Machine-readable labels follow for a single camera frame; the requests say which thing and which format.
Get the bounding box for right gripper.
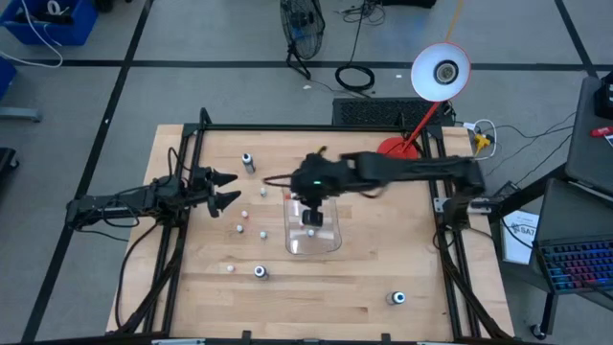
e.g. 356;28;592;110
289;151;358;228

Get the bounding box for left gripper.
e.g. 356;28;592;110
189;165;242;220

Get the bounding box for clear plastic bin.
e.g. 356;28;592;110
283;184;343;256

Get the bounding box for black perforated case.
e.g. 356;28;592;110
331;97;457;127

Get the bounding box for black floor fan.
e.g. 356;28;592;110
279;0;327;81

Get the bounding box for red desk lamp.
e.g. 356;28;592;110
375;41;473;162

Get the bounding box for black power adapter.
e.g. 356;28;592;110
492;180;519;202

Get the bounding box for white paper sheet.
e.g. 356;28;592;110
499;209;541;265

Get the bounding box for blue plastic storage bin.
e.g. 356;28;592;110
0;0;100;48
0;56;18;100

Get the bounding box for grey metal foot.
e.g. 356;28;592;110
0;106;43;124

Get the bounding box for black chair base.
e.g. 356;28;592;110
0;147;20;173

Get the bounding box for black rolling laptop stand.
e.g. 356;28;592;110
488;162;613;341

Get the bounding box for backlit keyboard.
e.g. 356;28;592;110
529;177;613;308

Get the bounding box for grey cart top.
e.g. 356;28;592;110
564;75;613;197

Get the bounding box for black device on cart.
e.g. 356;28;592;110
593;70;613;120

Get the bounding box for black aluminium table frame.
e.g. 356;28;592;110
105;107;516;345

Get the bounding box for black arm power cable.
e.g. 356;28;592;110
113;220;164;332

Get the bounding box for coiled black cable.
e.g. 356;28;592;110
333;63;376;93

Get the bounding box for white looped cable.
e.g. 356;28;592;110
462;118;498;162

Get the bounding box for long white cable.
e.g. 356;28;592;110
0;0;65;69

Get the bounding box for tangled black cables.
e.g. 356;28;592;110
337;0;387;28

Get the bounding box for yellow hanging cord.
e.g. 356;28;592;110
443;0;465;43

